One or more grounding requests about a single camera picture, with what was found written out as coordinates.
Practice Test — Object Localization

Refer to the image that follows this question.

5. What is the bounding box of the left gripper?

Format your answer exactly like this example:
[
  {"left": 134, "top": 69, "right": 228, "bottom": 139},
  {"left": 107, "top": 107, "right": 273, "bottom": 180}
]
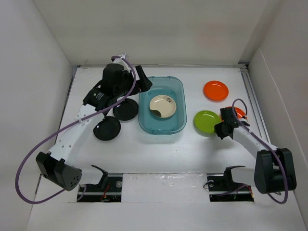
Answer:
[{"left": 115, "top": 65, "right": 152, "bottom": 98}]

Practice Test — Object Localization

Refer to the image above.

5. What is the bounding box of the green plate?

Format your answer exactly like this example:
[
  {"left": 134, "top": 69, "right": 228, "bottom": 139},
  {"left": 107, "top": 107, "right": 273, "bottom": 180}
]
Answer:
[{"left": 193, "top": 110, "right": 221, "bottom": 133}]

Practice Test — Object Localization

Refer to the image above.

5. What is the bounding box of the beige plate with black brushstroke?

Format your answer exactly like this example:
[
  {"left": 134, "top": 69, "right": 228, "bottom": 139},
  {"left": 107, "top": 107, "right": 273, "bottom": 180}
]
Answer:
[{"left": 149, "top": 95, "right": 177, "bottom": 118}]

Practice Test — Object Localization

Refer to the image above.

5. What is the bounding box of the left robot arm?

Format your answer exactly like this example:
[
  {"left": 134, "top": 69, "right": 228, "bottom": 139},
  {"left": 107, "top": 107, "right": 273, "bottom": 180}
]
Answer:
[{"left": 36, "top": 62, "right": 153, "bottom": 191}]

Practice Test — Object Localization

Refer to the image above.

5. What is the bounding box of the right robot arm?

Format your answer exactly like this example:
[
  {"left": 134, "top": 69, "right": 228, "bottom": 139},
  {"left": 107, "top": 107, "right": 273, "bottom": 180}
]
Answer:
[{"left": 214, "top": 107, "right": 297, "bottom": 194}]

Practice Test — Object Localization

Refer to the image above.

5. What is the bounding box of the teal transparent plastic bin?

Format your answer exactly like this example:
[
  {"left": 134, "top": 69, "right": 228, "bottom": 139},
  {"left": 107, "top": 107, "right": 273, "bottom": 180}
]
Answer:
[{"left": 138, "top": 76, "right": 187, "bottom": 135}]

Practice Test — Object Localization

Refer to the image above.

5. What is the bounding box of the black plate near bin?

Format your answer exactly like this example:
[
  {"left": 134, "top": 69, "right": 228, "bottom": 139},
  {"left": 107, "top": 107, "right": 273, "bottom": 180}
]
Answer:
[{"left": 113, "top": 98, "right": 139, "bottom": 121}]

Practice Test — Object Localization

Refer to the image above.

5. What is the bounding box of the orange plate near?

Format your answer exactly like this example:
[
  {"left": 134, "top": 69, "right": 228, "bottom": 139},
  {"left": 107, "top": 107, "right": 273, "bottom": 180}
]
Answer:
[{"left": 235, "top": 107, "right": 248, "bottom": 120}]

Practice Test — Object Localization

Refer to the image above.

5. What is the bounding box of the orange plate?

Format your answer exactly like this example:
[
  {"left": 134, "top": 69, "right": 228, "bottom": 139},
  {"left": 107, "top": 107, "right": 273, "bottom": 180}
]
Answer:
[
  {"left": 203, "top": 80, "right": 229, "bottom": 102},
  {"left": 235, "top": 107, "right": 248, "bottom": 120}
]

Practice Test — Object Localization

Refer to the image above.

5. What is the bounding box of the orange plate far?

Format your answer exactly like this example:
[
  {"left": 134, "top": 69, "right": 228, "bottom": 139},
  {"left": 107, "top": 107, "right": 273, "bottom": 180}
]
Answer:
[{"left": 203, "top": 80, "right": 229, "bottom": 102}]

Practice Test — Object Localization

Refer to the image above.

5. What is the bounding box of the black plate front left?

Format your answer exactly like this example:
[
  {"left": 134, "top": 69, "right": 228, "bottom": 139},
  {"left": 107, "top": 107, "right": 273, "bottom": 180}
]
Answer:
[{"left": 93, "top": 116, "right": 121, "bottom": 141}]

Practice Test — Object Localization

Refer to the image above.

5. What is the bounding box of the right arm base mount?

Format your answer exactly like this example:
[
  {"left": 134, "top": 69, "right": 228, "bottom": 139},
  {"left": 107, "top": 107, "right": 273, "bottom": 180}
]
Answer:
[{"left": 203, "top": 173, "right": 254, "bottom": 202}]

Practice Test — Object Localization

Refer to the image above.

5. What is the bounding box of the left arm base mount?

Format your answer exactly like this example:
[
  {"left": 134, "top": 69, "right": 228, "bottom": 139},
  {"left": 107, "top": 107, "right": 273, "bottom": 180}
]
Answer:
[{"left": 77, "top": 173, "right": 123, "bottom": 203}]

